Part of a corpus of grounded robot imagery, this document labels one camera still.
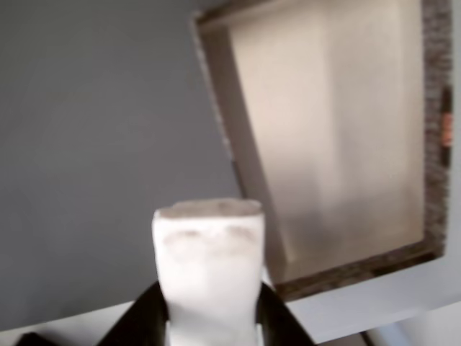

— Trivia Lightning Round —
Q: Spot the patterned cardboard box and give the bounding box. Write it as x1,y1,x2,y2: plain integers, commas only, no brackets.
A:
190,0,455,302

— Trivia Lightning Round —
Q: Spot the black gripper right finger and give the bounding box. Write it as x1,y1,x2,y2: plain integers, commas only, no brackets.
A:
255,276,318,346

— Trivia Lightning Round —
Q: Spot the small white block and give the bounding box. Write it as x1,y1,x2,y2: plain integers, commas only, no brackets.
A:
151,198,266,346

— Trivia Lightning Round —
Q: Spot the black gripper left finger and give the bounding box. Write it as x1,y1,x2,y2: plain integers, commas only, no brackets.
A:
97,281,170,346

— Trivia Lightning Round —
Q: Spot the grey rubber mat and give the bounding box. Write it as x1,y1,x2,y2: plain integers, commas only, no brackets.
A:
0,0,253,322

